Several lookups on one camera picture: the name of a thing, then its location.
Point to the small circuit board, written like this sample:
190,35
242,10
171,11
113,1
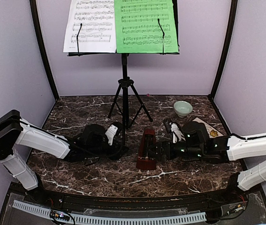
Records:
59,216

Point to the white slotted cable duct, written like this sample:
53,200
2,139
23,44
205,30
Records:
104,217

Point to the green paper sheet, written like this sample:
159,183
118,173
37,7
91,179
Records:
145,26

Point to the pale green ceramic bowl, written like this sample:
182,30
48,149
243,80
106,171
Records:
182,108

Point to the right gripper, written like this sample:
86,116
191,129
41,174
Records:
167,146

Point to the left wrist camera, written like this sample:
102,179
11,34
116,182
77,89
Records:
114,130

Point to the white sheet music paper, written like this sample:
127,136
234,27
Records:
90,27

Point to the black front rail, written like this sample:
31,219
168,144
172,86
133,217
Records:
205,201

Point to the square floral plate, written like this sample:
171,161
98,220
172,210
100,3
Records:
210,129

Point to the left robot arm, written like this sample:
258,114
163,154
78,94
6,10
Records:
93,141

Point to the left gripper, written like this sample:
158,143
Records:
116,153

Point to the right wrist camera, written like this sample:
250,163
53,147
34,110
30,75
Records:
174,129

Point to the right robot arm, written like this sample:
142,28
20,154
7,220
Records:
191,142

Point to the left black frame post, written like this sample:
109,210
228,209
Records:
42,49

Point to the dark red wooden metronome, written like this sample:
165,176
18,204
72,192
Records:
144,161

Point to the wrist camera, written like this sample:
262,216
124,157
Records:
114,130
174,129

